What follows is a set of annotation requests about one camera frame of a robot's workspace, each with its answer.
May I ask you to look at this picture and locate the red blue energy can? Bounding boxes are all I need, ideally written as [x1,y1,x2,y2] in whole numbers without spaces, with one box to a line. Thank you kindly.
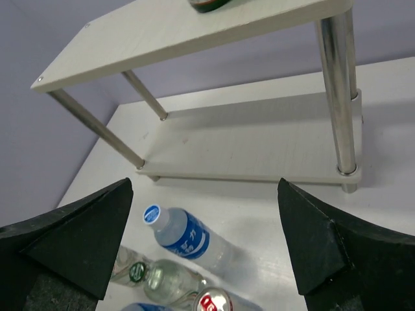
[192,287,263,311]

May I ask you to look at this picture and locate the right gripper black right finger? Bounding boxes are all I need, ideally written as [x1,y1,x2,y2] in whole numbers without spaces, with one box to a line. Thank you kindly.
[278,178,414,310]

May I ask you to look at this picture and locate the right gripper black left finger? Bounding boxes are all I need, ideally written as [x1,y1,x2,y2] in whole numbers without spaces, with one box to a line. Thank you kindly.
[1,178,134,310]

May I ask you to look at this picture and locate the white two-tier shelf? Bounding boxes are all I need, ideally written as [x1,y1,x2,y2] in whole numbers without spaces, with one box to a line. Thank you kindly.
[32,1,362,192]

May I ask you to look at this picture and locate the clear green cap bottle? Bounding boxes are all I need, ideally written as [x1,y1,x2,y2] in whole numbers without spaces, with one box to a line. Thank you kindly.
[110,246,211,310]

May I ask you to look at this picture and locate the green glass bottle left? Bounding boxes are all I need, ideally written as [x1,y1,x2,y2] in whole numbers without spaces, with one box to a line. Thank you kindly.
[188,0,230,13]

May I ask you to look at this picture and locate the blue label water bottle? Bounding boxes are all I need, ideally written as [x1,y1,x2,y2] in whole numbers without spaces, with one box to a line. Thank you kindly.
[121,303,172,311]
[143,204,243,277]

